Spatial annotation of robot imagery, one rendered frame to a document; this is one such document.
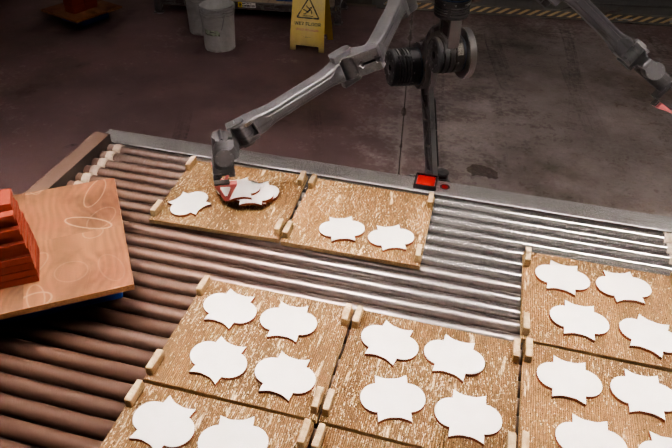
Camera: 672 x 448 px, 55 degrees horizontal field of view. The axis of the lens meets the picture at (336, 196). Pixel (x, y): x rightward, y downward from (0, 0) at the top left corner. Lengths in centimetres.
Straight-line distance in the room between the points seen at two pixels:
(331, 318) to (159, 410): 47
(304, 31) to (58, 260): 404
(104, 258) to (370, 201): 82
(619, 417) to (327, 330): 69
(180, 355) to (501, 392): 75
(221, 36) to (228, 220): 367
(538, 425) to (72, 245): 122
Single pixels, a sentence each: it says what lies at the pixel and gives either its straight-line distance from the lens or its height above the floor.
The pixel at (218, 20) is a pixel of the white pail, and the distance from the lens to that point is 548.
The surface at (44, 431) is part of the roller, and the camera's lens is 158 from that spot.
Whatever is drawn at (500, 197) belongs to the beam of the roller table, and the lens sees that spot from 219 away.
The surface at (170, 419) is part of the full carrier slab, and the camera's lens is 149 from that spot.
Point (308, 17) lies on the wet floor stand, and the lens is 550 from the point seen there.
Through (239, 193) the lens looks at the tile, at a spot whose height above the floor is 98.
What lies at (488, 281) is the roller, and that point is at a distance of 184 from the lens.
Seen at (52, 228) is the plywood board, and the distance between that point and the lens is 190.
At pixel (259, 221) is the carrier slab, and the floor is 94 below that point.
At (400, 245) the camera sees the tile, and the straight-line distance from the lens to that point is 187.
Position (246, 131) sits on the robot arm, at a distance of 190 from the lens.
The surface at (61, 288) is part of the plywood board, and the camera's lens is 170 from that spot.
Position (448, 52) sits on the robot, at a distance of 257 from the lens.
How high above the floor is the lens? 212
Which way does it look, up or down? 35 degrees down
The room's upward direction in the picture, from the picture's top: 1 degrees clockwise
